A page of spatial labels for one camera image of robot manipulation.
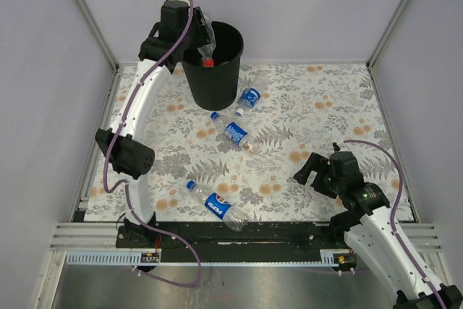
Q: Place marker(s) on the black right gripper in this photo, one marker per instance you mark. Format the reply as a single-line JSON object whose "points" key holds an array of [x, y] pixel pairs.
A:
{"points": [[315, 162]]}

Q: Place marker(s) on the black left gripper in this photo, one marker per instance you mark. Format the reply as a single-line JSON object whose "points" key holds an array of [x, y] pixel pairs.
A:
{"points": [[202, 37]]}

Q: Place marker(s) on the clear bottle red cap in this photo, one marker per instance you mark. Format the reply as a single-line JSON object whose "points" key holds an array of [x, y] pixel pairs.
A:
{"points": [[207, 52]]}

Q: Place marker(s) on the Pepsi bottle blue cap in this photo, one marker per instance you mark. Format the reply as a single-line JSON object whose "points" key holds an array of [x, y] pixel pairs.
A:
{"points": [[232, 216]]}

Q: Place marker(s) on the orange juice bottle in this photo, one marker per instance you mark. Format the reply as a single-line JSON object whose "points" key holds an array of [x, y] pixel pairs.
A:
{"points": [[222, 64]]}

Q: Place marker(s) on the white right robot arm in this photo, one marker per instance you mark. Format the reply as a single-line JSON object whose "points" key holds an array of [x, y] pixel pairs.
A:
{"points": [[369, 227]]}

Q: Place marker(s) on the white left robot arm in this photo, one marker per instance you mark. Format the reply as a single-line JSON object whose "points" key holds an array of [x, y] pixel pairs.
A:
{"points": [[127, 159]]}

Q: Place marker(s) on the black plastic bin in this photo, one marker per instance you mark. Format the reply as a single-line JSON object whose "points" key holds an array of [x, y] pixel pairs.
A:
{"points": [[215, 88]]}

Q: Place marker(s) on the floral table mat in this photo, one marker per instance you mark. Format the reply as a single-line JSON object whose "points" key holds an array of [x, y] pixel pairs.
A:
{"points": [[305, 109]]}

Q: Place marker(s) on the blue label bottle white cap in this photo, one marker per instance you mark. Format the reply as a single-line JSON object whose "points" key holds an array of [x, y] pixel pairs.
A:
{"points": [[251, 94]]}

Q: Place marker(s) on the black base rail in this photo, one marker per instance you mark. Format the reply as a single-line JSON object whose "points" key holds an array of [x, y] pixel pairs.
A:
{"points": [[258, 242]]}

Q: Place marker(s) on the white slotted cable duct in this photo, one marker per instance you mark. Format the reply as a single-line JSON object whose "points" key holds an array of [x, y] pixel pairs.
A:
{"points": [[100, 258]]}

